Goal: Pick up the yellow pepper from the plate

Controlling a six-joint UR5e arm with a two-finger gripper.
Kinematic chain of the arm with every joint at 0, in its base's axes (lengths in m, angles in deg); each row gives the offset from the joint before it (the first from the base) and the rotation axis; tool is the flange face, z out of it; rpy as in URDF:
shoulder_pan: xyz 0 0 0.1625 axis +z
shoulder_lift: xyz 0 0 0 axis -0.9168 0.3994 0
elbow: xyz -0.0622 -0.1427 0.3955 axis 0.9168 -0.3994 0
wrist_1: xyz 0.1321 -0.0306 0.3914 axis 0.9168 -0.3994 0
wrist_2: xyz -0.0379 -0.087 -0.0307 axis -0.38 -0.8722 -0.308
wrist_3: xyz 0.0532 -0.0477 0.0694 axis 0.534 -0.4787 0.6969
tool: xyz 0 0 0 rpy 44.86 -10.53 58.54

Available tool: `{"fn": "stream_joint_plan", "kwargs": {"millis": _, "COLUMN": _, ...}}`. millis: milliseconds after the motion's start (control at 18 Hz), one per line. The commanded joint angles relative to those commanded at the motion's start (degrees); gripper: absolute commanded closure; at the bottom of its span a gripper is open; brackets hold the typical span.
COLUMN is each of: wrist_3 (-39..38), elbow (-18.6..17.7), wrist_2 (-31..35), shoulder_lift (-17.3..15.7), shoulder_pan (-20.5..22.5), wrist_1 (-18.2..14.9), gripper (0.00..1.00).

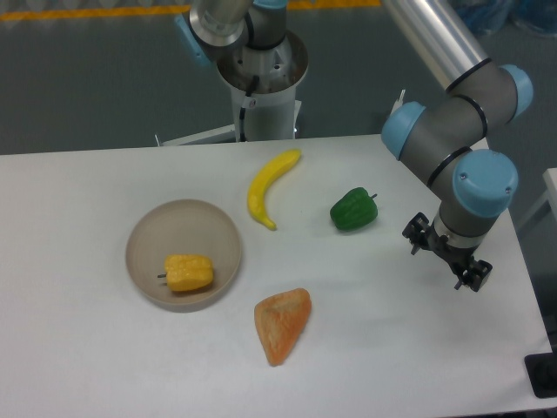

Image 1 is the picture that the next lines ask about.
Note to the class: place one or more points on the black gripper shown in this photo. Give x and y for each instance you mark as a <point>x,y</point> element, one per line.
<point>470,272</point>

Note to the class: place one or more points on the yellow toy pepper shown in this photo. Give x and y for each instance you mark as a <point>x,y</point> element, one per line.
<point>187,272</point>

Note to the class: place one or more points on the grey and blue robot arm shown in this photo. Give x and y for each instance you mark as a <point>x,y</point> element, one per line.
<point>437,146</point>

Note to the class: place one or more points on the green toy pepper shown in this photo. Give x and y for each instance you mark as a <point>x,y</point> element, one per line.
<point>355,210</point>

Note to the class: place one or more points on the beige round plate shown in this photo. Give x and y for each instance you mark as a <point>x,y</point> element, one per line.
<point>186,226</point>

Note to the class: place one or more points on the black box at table edge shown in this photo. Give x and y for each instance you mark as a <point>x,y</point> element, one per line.
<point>541,370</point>

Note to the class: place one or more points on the orange toy bread slice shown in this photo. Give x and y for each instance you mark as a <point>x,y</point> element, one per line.
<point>280,320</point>

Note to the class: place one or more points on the yellow toy banana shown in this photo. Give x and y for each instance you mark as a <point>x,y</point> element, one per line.
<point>264,179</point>

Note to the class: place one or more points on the blue plastic bags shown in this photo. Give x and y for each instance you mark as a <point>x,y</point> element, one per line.
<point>487,17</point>

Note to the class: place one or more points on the white frame at right edge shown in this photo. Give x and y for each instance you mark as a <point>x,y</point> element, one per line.
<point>544,205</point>

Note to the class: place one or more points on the white metal bracket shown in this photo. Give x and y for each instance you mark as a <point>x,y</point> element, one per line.
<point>398,102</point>

